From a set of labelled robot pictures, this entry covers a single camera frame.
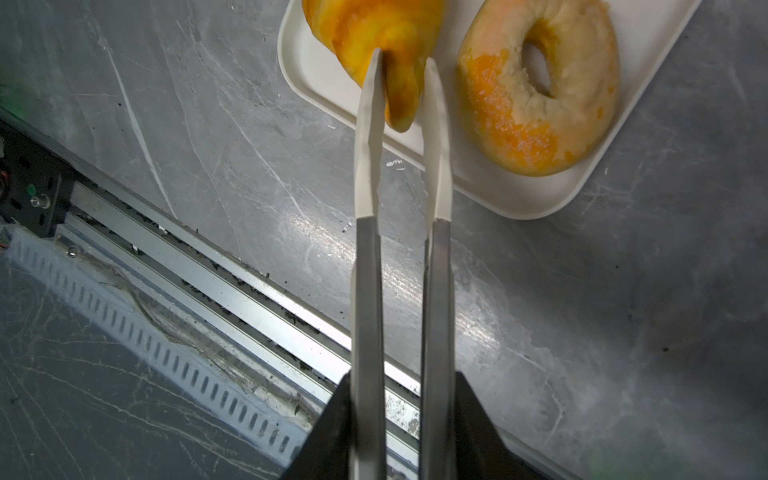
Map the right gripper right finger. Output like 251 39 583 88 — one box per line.
419 58 456 479

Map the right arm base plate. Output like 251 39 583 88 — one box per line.
1 121 77 238

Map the yellow striped fake croissant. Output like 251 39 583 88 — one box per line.
302 0 445 133

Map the white rectangular tray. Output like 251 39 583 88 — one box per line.
278 1 698 220

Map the white slotted cable duct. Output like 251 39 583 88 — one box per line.
9 227 307 467

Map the fake ring donut bread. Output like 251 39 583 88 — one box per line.
456 0 621 177

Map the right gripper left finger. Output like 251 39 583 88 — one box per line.
349 49 386 479

